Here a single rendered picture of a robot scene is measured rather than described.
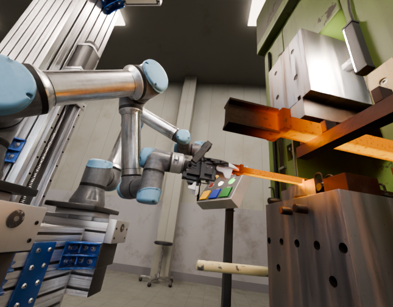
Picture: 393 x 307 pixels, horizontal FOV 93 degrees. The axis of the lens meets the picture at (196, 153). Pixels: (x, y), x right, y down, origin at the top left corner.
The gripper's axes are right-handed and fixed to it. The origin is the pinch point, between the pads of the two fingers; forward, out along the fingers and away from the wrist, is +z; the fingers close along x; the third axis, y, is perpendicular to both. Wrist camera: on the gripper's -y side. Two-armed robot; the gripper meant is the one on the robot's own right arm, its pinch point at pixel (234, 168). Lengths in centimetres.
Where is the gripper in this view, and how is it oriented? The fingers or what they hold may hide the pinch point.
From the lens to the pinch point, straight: 74.3
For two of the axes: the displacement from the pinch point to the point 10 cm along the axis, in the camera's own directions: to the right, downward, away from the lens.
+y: -1.2, 9.1, -4.0
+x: 2.0, -3.7, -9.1
